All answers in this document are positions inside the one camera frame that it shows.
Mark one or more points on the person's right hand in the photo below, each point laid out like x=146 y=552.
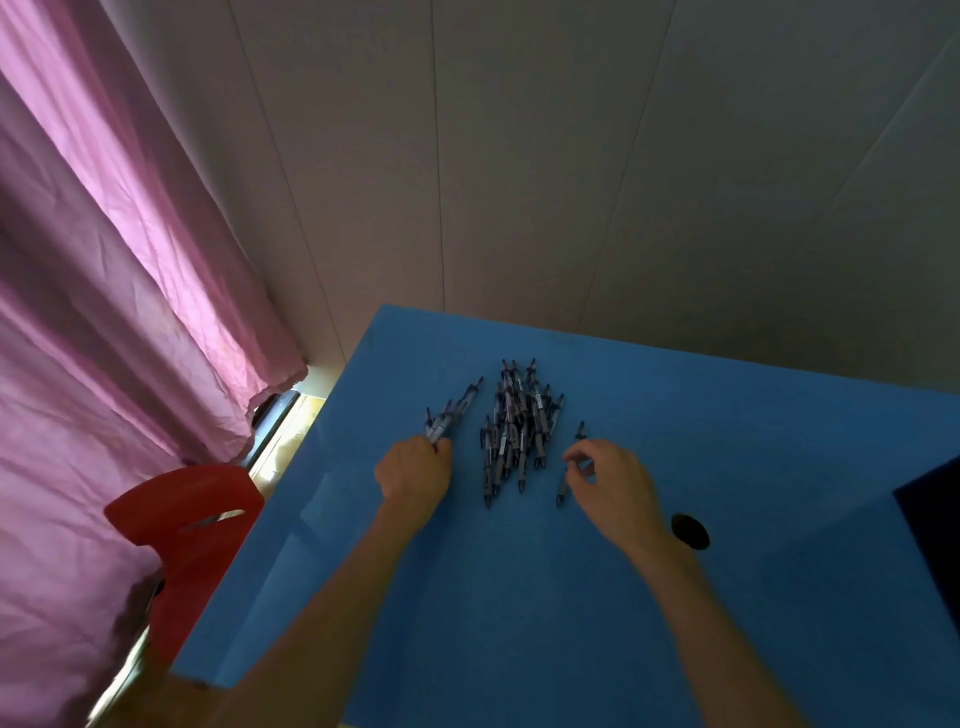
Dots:
x=619 y=495

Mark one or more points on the person's left hand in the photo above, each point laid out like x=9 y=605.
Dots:
x=411 y=474

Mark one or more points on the person's left fingers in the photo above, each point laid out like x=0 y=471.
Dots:
x=439 y=448

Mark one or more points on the person's right thumb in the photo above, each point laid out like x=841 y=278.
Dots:
x=579 y=471

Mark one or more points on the single grey pen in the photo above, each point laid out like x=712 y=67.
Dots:
x=562 y=489

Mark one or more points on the small bundle of grey pens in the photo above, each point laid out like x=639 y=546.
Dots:
x=452 y=412

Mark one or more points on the person's left forearm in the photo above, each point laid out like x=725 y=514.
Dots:
x=315 y=622

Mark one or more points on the person's right forearm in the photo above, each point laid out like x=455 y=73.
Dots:
x=705 y=637

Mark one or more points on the pile of grey pens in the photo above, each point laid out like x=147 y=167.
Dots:
x=517 y=427

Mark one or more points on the red plastic chair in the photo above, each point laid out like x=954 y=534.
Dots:
x=187 y=525

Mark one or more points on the pink curtain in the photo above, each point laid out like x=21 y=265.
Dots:
x=97 y=337

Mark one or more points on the dark fabric item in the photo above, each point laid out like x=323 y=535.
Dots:
x=934 y=532

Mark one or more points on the dark metal window frame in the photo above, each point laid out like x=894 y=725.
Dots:
x=271 y=424

